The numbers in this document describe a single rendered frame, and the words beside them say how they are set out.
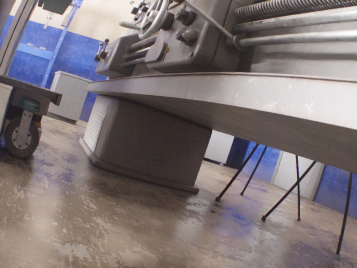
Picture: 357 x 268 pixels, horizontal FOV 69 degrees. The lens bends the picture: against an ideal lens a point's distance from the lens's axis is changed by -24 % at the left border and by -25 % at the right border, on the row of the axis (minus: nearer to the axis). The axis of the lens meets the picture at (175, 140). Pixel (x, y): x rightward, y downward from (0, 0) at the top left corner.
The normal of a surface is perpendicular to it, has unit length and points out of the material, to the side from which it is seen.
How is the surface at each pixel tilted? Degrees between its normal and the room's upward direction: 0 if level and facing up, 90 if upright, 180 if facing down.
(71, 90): 90
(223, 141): 90
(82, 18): 90
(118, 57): 90
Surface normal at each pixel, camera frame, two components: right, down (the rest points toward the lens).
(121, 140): 0.40, 0.16
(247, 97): -0.86, -0.28
